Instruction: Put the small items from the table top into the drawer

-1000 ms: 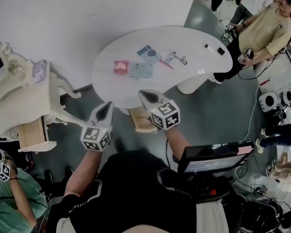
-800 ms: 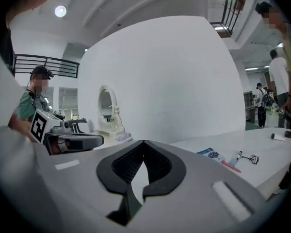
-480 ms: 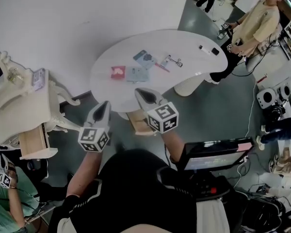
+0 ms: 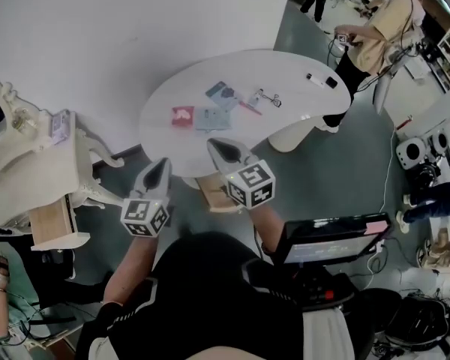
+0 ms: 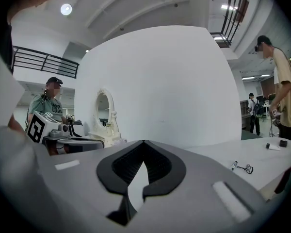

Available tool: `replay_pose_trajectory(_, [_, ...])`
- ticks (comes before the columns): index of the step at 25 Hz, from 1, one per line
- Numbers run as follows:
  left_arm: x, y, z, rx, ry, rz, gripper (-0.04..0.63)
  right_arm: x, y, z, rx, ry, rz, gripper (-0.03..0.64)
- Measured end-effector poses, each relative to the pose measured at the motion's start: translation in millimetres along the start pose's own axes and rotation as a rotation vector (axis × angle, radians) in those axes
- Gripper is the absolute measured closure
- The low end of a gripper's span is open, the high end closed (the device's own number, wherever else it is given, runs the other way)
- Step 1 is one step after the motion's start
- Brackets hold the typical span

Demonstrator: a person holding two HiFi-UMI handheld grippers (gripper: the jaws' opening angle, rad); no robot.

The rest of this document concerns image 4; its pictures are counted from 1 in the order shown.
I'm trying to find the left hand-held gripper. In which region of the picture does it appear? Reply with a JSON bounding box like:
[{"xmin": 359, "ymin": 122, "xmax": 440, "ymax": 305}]
[{"xmin": 120, "ymin": 157, "xmax": 173, "ymax": 238}]

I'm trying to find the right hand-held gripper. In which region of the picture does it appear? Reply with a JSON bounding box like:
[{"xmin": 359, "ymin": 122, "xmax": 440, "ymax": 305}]
[{"xmin": 206, "ymin": 137, "xmax": 277, "ymax": 210}]

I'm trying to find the white curved table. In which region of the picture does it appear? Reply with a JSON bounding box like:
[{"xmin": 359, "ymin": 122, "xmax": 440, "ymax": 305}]
[{"xmin": 138, "ymin": 49, "xmax": 352, "ymax": 214}]

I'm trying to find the pink-handled small tool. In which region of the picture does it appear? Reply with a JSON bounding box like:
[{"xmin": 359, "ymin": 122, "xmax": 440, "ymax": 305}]
[
  {"xmin": 238, "ymin": 101, "xmax": 263, "ymax": 117},
  {"xmin": 247, "ymin": 88, "xmax": 266, "ymax": 107}
]

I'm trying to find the eyelash curler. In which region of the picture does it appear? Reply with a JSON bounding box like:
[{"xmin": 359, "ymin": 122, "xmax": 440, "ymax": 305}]
[{"xmin": 262, "ymin": 94, "xmax": 284, "ymax": 109}]

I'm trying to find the person's right forearm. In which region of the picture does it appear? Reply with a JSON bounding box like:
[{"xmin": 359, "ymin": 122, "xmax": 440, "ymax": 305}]
[{"xmin": 251, "ymin": 204, "xmax": 287, "ymax": 257}]

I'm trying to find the person's left forearm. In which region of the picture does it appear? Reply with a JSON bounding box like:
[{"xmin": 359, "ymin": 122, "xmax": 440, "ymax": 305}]
[{"xmin": 103, "ymin": 232, "xmax": 159, "ymax": 308}]

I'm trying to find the wooden vanity table drawer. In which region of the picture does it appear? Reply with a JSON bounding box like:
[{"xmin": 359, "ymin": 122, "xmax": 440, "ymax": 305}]
[{"xmin": 29, "ymin": 193, "xmax": 92, "ymax": 252}]

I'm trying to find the light blue packet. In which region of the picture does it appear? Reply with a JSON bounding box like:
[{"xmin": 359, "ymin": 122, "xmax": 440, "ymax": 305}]
[{"xmin": 193, "ymin": 106, "xmax": 234, "ymax": 132}]

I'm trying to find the teal packet dark picture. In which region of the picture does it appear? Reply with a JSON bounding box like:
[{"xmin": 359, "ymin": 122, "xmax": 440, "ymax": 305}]
[{"xmin": 205, "ymin": 81, "xmax": 242, "ymax": 110}]

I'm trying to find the red packet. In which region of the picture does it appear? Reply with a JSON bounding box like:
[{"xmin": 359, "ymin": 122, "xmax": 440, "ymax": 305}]
[{"xmin": 171, "ymin": 106, "xmax": 195, "ymax": 128}]

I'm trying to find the pale purple packet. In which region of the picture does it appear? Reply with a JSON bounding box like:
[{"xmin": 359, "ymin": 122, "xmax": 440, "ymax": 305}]
[{"xmin": 50, "ymin": 109, "xmax": 72, "ymax": 146}]

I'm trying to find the ornate cream vanity table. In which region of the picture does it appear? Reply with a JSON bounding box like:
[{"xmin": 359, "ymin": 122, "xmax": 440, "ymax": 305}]
[{"xmin": 0, "ymin": 69, "xmax": 126, "ymax": 253}]

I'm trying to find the person's black shirt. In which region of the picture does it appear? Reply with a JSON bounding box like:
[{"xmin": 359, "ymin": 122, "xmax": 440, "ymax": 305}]
[{"xmin": 74, "ymin": 230, "xmax": 305, "ymax": 360}]

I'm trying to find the black monitor screen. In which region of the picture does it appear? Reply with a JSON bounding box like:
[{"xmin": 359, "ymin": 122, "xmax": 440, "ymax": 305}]
[{"xmin": 273, "ymin": 212, "xmax": 393, "ymax": 266}]

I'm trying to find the glass jar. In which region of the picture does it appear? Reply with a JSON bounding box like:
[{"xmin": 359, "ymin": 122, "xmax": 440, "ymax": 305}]
[{"xmin": 10, "ymin": 109, "xmax": 33, "ymax": 133}]

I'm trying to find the pink sticky note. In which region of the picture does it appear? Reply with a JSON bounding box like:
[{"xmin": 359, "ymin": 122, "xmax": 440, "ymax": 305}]
[{"xmin": 364, "ymin": 221, "xmax": 387, "ymax": 236}]

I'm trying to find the white round speaker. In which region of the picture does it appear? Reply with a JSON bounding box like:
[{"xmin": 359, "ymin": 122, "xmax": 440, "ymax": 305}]
[
  {"xmin": 429, "ymin": 129, "xmax": 450, "ymax": 158},
  {"xmin": 395, "ymin": 137, "xmax": 427, "ymax": 170}
]

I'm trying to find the person's bare leg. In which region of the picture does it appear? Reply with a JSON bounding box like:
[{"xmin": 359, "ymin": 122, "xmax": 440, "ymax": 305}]
[{"xmin": 187, "ymin": 345, "xmax": 279, "ymax": 360}]

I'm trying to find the black backpack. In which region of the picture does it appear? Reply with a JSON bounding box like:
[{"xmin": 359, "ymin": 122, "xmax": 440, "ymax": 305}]
[{"xmin": 384, "ymin": 292, "xmax": 450, "ymax": 353}]

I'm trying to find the black chest mount red button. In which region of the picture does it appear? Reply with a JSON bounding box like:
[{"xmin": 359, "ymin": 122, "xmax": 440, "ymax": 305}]
[{"xmin": 243, "ymin": 260, "xmax": 358, "ymax": 313}]

